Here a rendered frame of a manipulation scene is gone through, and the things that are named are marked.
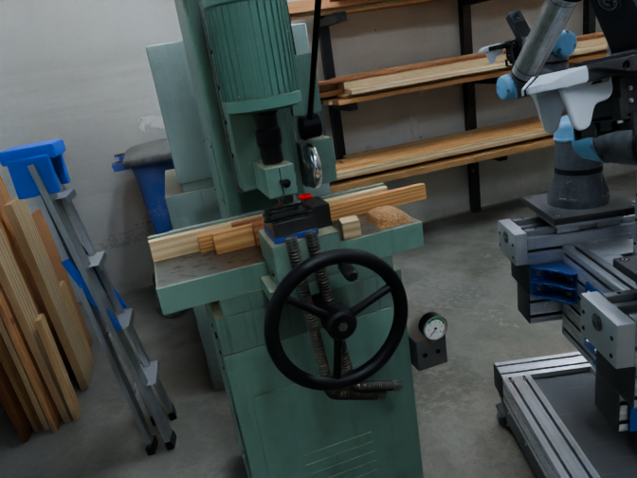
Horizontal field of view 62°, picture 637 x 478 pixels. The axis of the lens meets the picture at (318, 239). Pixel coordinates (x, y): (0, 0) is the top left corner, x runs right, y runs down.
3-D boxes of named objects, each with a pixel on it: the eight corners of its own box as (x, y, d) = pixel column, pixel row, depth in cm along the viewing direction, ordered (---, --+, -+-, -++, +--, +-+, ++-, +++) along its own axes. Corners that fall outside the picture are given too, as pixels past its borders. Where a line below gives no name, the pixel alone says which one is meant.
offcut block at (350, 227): (344, 239, 118) (341, 223, 117) (339, 233, 122) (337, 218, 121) (361, 235, 118) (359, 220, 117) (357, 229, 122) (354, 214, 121)
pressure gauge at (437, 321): (426, 351, 123) (422, 320, 121) (417, 343, 127) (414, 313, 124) (449, 343, 125) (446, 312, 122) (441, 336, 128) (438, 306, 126)
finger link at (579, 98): (557, 139, 48) (626, 119, 52) (550, 73, 47) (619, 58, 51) (531, 141, 51) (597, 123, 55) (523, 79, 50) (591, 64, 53)
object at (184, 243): (154, 262, 122) (148, 242, 121) (154, 260, 124) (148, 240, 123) (389, 205, 137) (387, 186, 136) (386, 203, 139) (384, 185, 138)
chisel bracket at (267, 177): (270, 206, 121) (263, 170, 118) (258, 193, 134) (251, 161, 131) (300, 198, 123) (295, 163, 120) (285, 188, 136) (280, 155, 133)
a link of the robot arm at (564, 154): (543, 166, 145) (542, 116, 140) (586, 156, 147) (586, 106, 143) (574, 173, 133) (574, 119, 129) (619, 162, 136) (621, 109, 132)
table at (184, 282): (163, 337, 100) (155, 307, 98) (158, 281, 128) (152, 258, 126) (446, 257, 115) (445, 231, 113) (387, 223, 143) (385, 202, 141)
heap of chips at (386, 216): (381, 229, 120) (380, 217, 119) (360, 216, 132) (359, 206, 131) (415, 220, 122) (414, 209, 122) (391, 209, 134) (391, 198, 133)
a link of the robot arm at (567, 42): (555, 62, 153) (555, 30, 150) (532, 63, 163) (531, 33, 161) (579, 57, 155) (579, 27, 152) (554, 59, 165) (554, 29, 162)
